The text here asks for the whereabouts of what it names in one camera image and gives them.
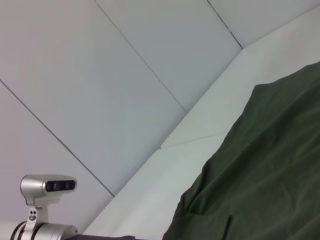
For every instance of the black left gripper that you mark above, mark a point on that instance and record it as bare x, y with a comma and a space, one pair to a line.
112, 237

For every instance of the dark green T-shirt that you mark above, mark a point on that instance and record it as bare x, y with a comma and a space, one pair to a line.
262, 162

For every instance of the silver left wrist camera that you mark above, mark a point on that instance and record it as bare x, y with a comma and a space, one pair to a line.
37, 186

